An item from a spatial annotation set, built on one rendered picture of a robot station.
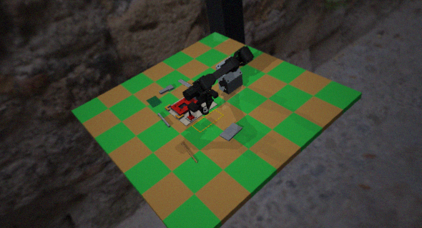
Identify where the dark green flat square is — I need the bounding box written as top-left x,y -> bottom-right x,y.
147,96 -> 162,108

